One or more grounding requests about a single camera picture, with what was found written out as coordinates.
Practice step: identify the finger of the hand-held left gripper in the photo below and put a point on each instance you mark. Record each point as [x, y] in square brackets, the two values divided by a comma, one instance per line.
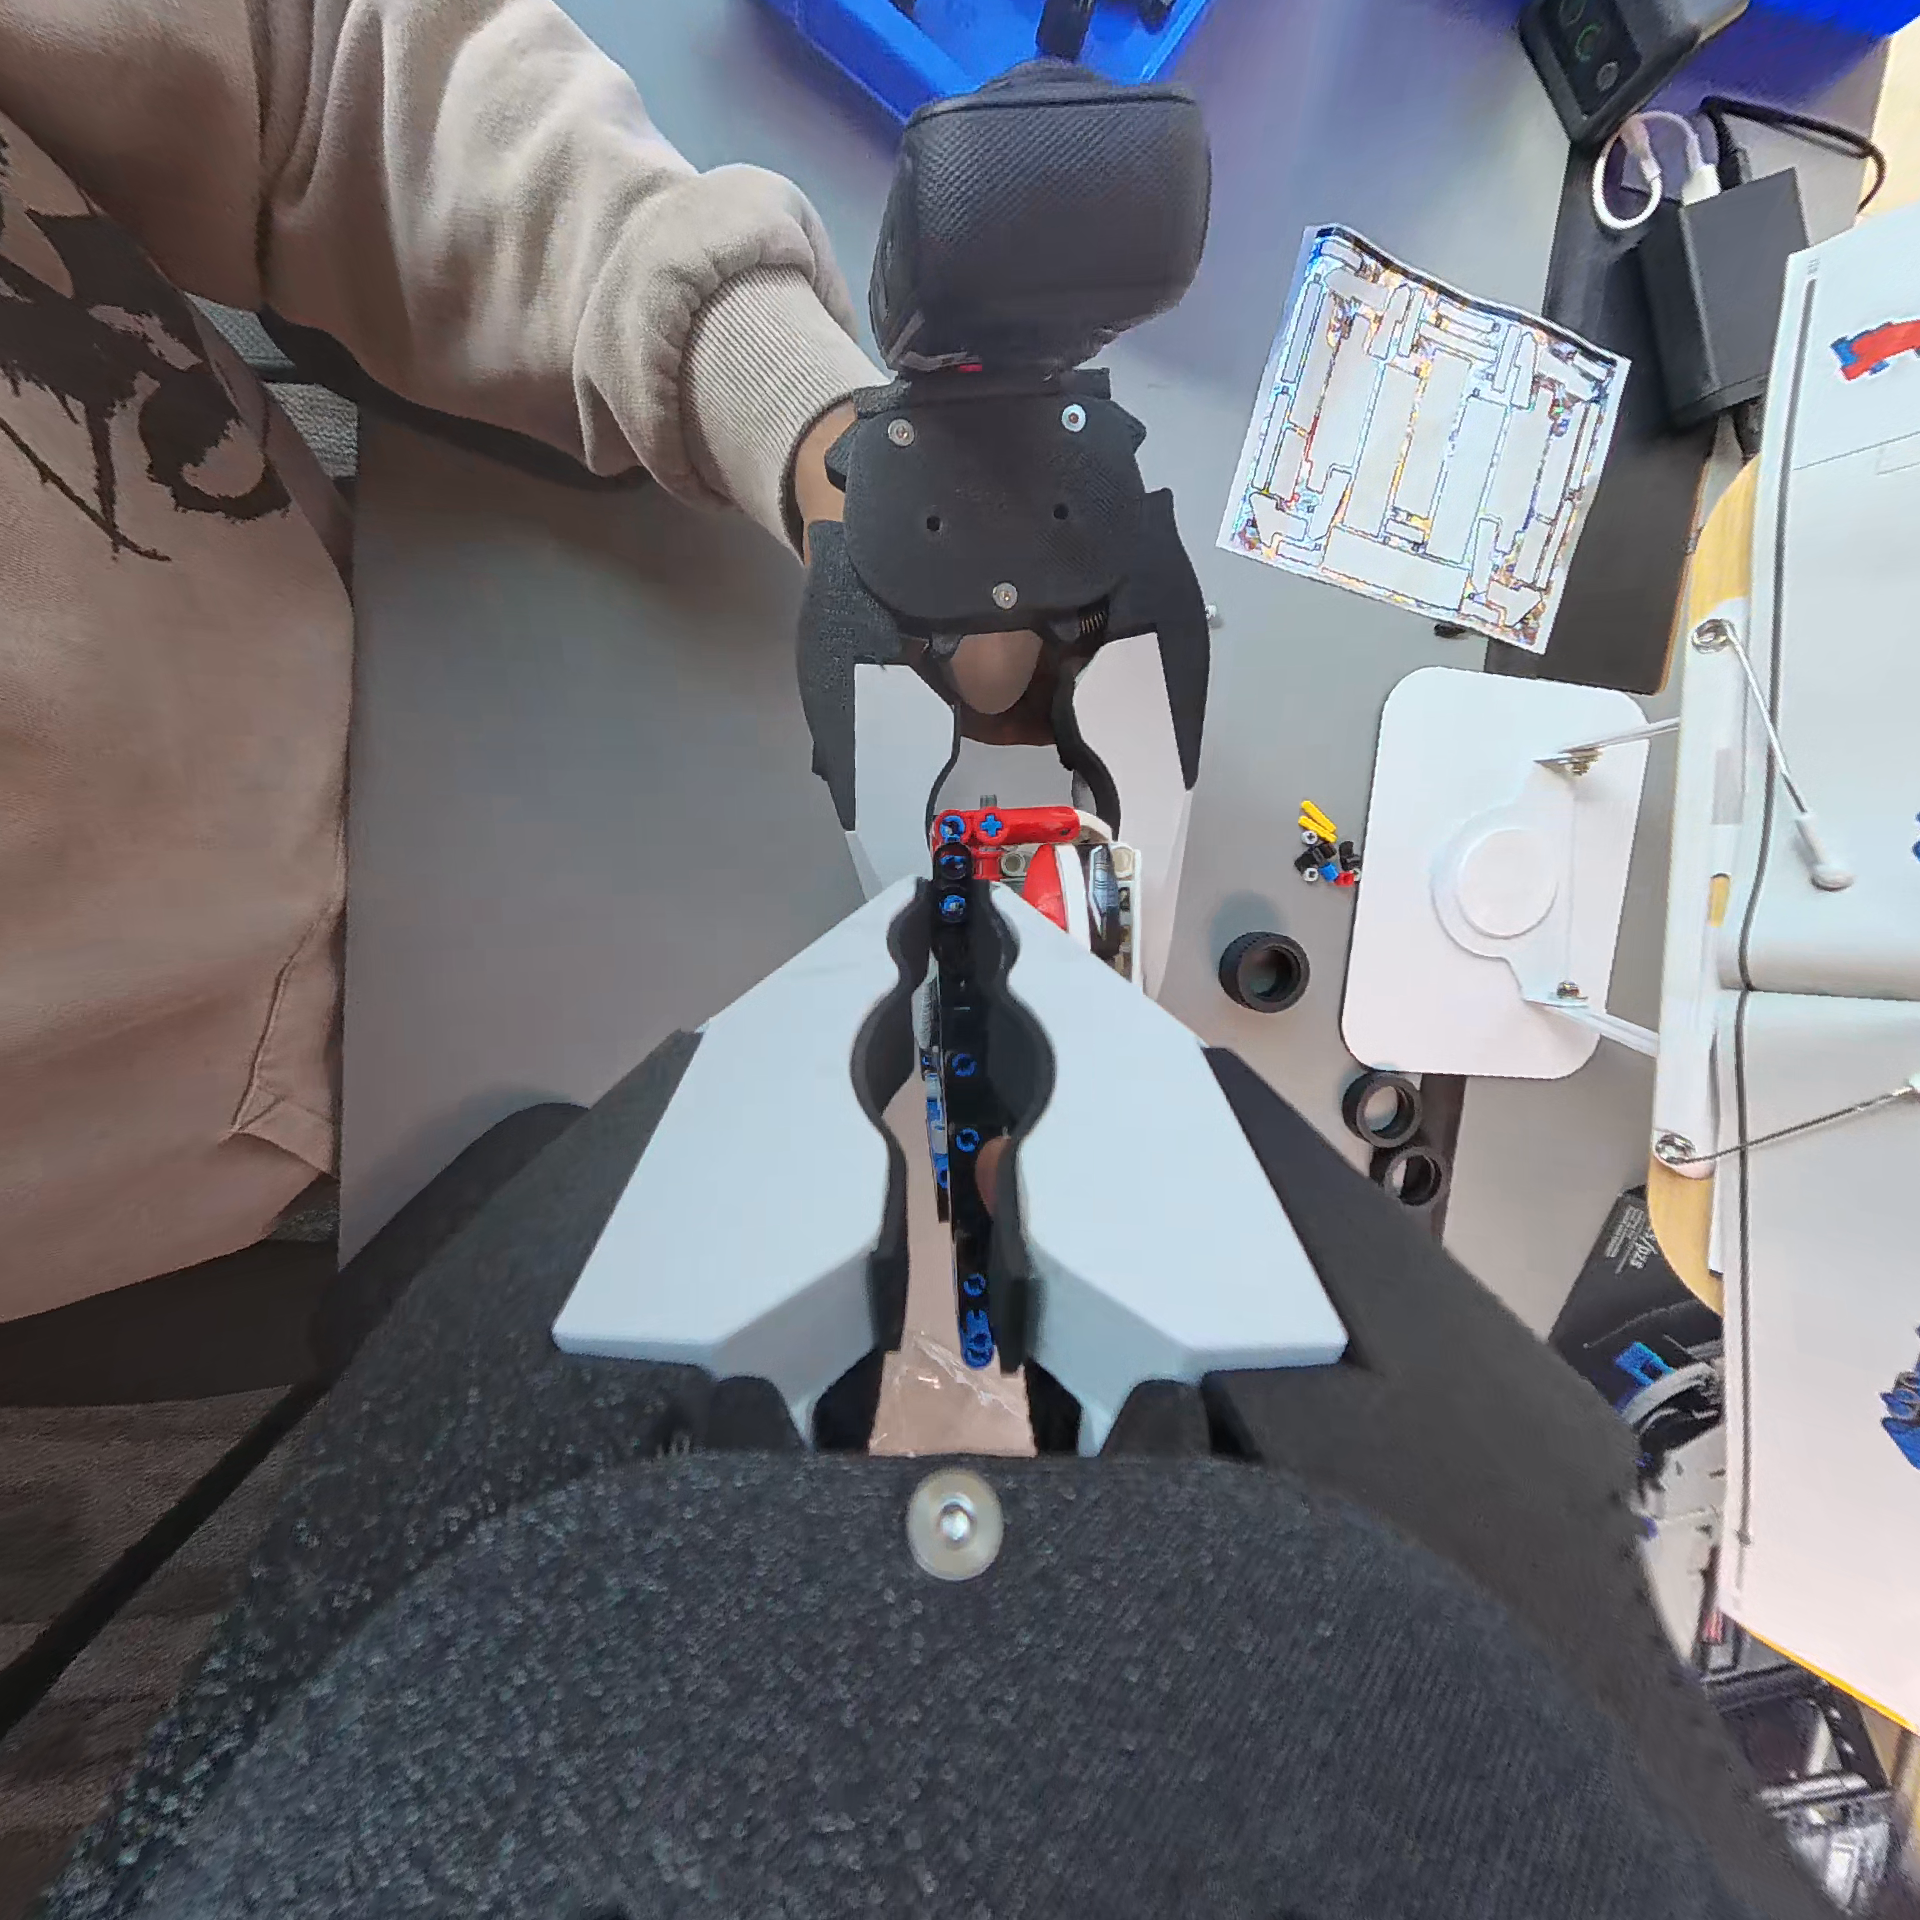
[893, 763]
[1149, 734]

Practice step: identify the red brick connector piece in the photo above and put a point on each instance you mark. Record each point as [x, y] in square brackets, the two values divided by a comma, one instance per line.
[1027, 820]

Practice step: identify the person's left hand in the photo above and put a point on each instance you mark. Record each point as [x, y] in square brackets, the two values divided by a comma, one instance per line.
[991, 681]

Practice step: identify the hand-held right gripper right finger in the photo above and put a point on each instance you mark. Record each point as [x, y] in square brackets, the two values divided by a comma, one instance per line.
[1171, 1201]

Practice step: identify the person's left forearm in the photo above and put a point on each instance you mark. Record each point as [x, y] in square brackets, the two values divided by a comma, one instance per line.
[523, 224]

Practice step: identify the shiny sticker sheet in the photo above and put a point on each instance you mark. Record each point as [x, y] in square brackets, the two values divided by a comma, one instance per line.
[1425, 434]

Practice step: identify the brick-built race car model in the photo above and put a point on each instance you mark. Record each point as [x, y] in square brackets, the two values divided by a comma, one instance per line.
[961, 1020]

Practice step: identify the black rubber tyre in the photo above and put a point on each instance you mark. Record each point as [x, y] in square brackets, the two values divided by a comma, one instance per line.
[1241, 975]
[1363, 1119]
[1398, 1185]

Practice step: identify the black office chair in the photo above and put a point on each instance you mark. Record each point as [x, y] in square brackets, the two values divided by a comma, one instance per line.
[225, 1319]

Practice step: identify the open instruction booklet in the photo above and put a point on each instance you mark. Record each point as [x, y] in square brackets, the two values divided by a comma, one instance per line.
[1846, 750]

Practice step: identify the printed car model box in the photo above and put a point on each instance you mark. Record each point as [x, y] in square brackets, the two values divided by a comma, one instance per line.
[1622, 1289]

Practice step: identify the small yellow black brick assembly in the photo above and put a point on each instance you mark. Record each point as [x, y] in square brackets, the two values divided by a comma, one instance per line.
[1329, 855]

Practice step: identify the black power adapter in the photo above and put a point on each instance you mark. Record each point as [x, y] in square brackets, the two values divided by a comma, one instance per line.
[1723, 300]

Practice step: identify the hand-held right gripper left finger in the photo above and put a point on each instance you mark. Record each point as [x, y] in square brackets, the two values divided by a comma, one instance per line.
[721, 1201]

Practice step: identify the person's beige hoodie torso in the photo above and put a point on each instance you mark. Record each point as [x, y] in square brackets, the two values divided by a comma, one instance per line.
[150, 825]

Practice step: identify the small black screen device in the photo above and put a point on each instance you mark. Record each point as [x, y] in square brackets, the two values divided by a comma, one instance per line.
[1622, 54]

